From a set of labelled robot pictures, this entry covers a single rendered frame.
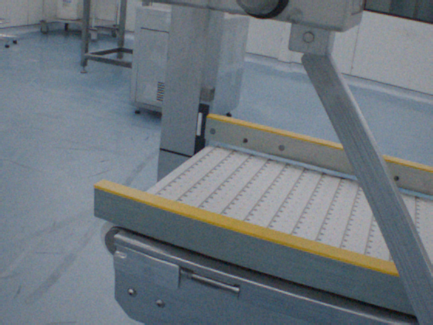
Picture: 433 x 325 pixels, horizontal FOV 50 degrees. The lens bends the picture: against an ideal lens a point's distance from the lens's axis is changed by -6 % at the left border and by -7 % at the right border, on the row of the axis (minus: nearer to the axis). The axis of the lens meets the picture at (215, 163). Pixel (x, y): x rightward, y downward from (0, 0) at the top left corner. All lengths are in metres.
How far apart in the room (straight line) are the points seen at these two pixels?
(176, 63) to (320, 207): 0.30
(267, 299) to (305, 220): 0.12
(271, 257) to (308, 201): 0.17
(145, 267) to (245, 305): 0.10
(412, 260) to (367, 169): 0.07
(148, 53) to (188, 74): 2.68
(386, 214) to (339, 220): 0.21
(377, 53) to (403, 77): 0.40
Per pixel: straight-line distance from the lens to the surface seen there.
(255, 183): 0.59
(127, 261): 0.48
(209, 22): 0.69
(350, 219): 0.55
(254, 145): 0.67
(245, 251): 0.42
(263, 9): 0.30
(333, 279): 0.41
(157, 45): 3.34
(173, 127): 0.73
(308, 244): 0.41
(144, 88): 3.44
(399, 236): 0.33
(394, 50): 5.66
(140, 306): 0.51
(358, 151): 0.34
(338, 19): 0.32
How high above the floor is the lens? 1.07
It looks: 22 degrees down
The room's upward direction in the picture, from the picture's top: 7 degrees clockwise
